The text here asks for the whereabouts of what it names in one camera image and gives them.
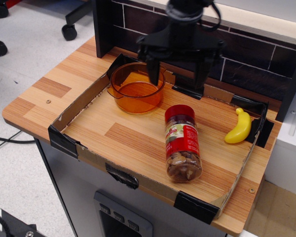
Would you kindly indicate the black equipment at bottom left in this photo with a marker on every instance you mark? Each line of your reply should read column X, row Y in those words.
column 11, row 226

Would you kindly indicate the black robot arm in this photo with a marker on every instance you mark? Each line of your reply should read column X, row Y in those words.
column 189, row 12

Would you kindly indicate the yellow toy banana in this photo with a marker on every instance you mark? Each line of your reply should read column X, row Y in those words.
column 242, row 129

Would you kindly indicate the amber glass pot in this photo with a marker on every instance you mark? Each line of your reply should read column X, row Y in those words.
column 132, row 90

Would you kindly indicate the red-lidded basil spice bottle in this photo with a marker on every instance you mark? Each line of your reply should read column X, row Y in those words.
column 183, row 162

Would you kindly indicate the dark tiled backsplash panel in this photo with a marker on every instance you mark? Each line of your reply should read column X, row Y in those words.
column 260, row 68

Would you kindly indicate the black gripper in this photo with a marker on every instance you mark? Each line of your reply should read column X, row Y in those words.
column 182, row 43

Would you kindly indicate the white side cabinet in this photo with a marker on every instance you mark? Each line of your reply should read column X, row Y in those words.
column 281, row 168

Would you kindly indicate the cardboard fence with black tape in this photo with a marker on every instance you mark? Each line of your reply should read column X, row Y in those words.
column 131, row 147

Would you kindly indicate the black chair base with casters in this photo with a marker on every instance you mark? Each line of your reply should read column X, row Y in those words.
column 68, row 30

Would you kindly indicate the grey control panel with buttons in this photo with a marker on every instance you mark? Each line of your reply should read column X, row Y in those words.
column 115, row 220

